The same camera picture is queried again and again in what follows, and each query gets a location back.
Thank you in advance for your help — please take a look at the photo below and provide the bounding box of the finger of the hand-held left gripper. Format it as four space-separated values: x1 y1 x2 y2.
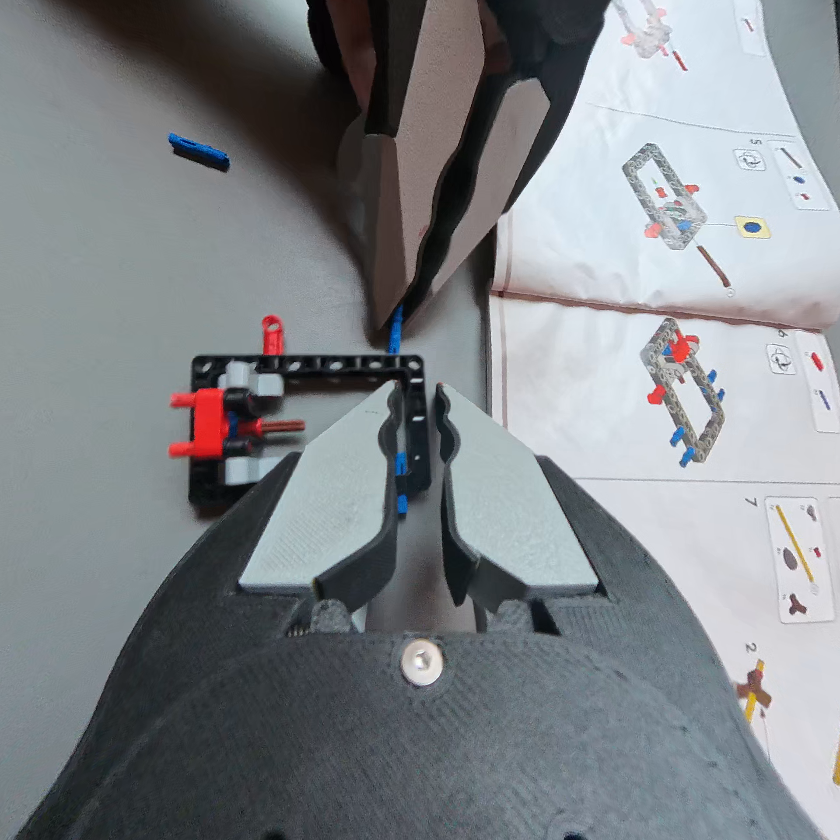
336 0 488 331
395 77 552 326

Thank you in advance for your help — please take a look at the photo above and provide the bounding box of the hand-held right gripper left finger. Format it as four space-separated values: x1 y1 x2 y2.
238 381 403 614

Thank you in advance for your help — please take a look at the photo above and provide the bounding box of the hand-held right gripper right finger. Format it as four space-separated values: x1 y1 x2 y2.
434 384 599 611

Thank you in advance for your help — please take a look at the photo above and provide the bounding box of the black lego frame assembly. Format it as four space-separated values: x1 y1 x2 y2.
168 315 434 519

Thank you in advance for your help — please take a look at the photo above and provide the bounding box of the person's left hand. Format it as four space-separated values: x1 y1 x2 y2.
338 20 376 112

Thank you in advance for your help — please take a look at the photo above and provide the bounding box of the white instruction booklet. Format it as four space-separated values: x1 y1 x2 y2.
489 0 840 840

